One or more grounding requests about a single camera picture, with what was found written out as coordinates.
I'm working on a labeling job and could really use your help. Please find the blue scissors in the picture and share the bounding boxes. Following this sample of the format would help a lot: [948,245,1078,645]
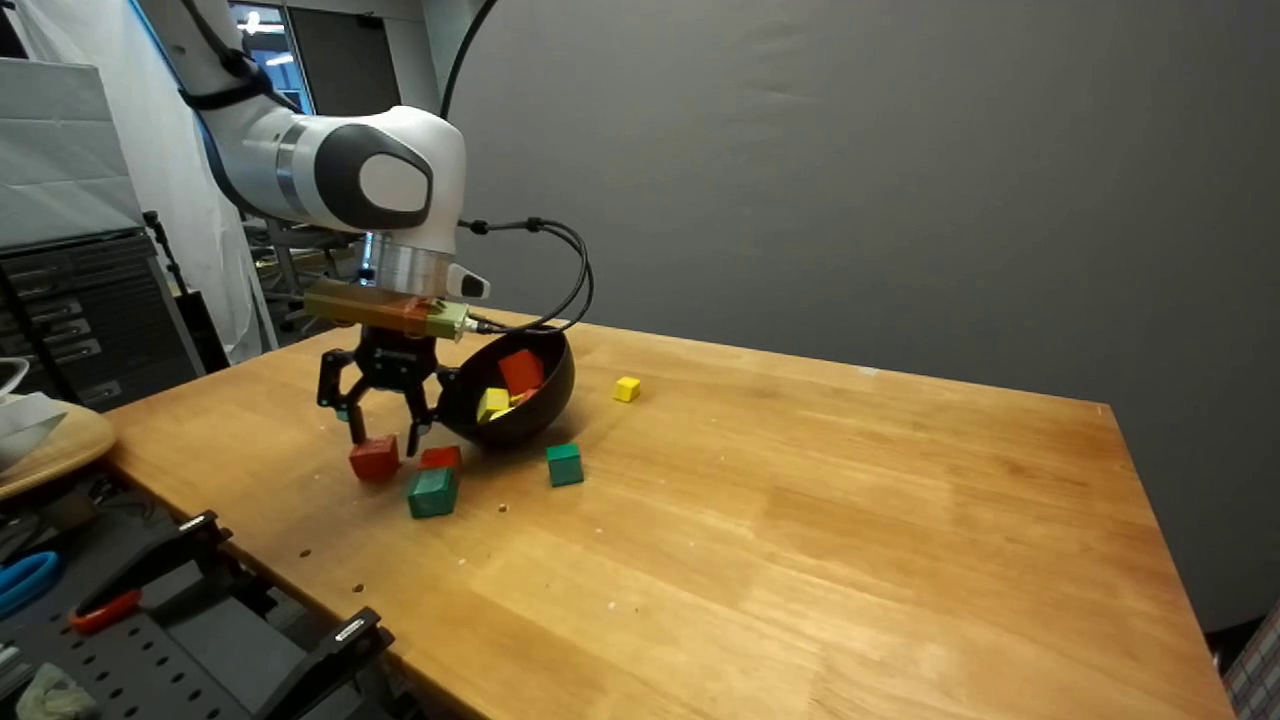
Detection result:
[0,549,65,620]

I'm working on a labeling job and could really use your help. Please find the white cloth bag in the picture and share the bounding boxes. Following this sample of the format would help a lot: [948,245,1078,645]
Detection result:
[0,358,70,471]

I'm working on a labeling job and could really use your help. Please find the grey cabinet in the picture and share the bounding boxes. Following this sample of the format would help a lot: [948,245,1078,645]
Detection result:
[0,53,144,258]

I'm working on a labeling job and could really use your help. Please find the tan wrist camera box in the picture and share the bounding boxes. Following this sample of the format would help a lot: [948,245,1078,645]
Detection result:
[299,279,481,344]

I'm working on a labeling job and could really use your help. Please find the blue computer monitor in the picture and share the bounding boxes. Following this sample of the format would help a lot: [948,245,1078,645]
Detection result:
[227,0,294,71]

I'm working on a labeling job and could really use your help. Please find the white crumpled object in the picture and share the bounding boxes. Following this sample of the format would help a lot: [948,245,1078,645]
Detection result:
[9,662,101,720]

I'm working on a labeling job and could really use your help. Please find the black bowl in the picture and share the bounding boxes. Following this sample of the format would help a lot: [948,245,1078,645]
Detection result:
[435,325,578,456]

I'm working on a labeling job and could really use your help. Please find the grey fabric backdrop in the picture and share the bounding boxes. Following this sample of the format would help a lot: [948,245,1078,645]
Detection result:
[433,0,1280,634]

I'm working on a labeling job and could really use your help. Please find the plaid fabric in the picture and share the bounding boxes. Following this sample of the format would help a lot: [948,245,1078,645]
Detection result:
[1215,598,1280,720]

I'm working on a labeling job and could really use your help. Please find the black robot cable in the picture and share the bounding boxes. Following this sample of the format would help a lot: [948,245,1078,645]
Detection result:
[454,218,598,335]

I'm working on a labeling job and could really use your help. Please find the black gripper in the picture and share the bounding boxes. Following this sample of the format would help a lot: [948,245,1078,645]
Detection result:
[313,330,452,456]

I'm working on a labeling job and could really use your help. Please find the green wooden block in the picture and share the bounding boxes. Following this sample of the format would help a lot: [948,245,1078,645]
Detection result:
[538,440,586,491]
[403,469,460,524]

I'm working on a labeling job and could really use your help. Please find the dark door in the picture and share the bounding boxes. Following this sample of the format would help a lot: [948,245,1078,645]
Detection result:
[285,4,406,122]

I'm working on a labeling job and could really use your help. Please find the white curtain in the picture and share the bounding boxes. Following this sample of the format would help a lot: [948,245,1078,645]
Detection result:
[15,0,280,368]

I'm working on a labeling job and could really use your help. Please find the black office chair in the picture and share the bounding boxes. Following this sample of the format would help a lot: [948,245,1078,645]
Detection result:
[237,218,351,339]

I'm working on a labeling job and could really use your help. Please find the black pegboard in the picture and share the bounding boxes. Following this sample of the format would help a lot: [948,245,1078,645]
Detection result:
[0,469,442,720]

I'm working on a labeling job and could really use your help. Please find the round wooden side table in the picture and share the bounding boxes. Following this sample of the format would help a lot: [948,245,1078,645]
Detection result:
[0,401,120,503]

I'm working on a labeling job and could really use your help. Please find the black equipment rack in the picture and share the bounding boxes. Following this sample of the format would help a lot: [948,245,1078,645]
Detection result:
[0,227,206,417]

